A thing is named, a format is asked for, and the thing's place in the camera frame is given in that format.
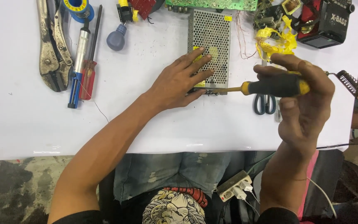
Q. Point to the person's right hand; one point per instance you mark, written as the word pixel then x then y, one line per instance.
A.
pixel 312 112

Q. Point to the person's left hand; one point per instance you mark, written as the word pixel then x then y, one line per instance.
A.
pixel 172 84

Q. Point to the perforated metal power supply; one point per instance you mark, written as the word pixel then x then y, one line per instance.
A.
pixel 211 34

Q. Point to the pink black seat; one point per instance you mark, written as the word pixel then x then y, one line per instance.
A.
pixel 325 177

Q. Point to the grey blue rubber bulb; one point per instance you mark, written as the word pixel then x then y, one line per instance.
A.
pixel 116 39

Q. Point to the crumpled yellow tape strip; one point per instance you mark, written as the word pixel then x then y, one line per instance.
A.
pixel 280 42

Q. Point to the black round tyre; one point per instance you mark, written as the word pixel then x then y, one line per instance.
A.
pixel 353 183

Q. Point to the red circuit board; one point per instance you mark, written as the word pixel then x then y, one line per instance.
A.
pixel 142 6

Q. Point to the person's blue jeans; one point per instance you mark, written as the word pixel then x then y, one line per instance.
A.
pixel 166 171

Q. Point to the black red portable radio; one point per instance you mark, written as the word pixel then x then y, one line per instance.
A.
pixel 328 25

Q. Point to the green circuit board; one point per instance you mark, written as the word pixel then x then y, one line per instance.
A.
pixel 213 3

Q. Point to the silver blue desoldering pump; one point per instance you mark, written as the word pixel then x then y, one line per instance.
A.
pixel 80 56

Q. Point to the white plug adapter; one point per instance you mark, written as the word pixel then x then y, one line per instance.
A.
pixel 246 186
pixel 238 193

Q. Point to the circuit board with components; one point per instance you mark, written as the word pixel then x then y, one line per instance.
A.
pixel 267 15

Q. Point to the yellow wrapped transformer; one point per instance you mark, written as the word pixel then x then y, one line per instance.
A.
pixel 291 5

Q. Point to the white power strip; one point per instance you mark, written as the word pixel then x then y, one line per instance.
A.
pixel 227 186

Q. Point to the steel locking pliers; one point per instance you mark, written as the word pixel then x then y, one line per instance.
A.
pixel 53 53

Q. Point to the person's black printed shirt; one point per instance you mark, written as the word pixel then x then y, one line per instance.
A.
pixel 172 208

